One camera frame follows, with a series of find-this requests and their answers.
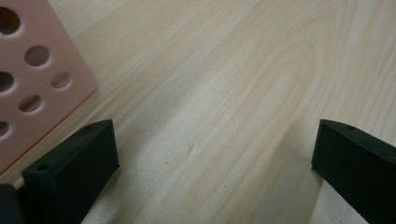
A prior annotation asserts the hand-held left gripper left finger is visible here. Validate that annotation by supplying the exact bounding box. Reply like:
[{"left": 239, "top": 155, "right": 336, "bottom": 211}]
[{"left": 21, "top": 119, "right": 121, "bottom": 224}]

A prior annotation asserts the pink rack with round holes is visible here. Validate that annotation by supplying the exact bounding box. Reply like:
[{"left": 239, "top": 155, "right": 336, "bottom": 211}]
[{"left": 0, "top": 0, "right": 99, "bottom": 175}]

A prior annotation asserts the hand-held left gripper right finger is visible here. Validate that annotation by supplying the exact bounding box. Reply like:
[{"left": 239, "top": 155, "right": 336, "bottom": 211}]
[{"left": 311, "top": 119, "right": 396, "bottom": 224}]

